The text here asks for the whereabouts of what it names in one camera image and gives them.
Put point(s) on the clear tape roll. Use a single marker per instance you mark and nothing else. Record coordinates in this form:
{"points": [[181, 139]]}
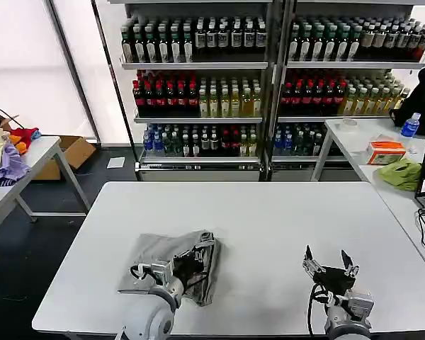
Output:
{"points": [[349, 122]]}

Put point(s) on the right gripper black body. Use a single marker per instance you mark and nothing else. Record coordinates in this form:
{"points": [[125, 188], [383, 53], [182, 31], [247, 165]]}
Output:
{"points": [[334, 280]]}

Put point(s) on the white side table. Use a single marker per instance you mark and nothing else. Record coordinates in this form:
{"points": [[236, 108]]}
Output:
{"points": [[354, 138]]}

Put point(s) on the grey printed t-shirt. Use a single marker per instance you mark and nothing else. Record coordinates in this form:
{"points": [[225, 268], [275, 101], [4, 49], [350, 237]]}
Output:
{"points": [[156, 248]]}

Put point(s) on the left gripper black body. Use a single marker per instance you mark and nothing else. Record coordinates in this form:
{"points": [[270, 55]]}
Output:
{"points": [[185, 267]]}

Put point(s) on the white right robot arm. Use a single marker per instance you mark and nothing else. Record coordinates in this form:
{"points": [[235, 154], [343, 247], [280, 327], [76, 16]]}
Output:
{"points": [[347, 315]]}

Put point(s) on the red cloth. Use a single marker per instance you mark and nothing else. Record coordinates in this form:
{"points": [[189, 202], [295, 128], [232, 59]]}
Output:
{"points": [[25, 134]]}

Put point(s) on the blue water bottle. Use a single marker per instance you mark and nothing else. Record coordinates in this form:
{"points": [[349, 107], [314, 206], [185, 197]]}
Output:
{"points": [[410, 127]]}

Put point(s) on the black bag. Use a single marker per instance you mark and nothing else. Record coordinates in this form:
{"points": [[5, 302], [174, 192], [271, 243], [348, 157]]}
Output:
{"points": [[421, 102]]}

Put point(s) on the orange tissue box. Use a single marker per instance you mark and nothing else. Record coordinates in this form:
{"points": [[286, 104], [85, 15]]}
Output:
{"points": [[386, 153]]}

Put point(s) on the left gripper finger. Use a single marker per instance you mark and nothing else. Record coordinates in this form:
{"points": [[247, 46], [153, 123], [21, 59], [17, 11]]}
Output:
{"points": [[202, 260], [197, 251]]}

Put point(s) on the white table with clothes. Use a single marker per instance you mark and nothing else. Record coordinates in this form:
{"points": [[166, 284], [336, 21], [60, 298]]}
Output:
{"points": [[39, 152]]}

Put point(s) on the purple cloth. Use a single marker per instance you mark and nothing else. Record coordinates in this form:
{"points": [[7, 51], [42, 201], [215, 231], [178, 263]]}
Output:
{"points": [[8, 166]]}

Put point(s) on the brown cardboard box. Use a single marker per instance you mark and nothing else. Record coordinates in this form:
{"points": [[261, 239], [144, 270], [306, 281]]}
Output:
{"points": [[74, 152]]}

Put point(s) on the white paper sheet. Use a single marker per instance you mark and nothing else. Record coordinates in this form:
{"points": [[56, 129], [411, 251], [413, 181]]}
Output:
{"points": [[115, 163]]}

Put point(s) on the metal shelf with bottles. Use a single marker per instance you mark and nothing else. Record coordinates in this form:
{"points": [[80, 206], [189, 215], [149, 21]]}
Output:
{"points": [[198, 92], [340, 92]]}

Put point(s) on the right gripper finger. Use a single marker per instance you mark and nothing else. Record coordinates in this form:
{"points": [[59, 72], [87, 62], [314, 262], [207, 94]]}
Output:
{"points": [[313, 266], [350, 269]]}

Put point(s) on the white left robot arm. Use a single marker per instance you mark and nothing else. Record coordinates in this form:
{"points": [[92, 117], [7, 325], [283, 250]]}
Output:
{"points": [[148, 315]]}

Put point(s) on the orange cloth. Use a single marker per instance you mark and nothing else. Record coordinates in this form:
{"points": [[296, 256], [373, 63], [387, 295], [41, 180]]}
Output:
{"points": [[18, 146]]}

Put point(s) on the green cloth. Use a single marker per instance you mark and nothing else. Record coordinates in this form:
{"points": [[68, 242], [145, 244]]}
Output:
{"points": [[400, 175]]}

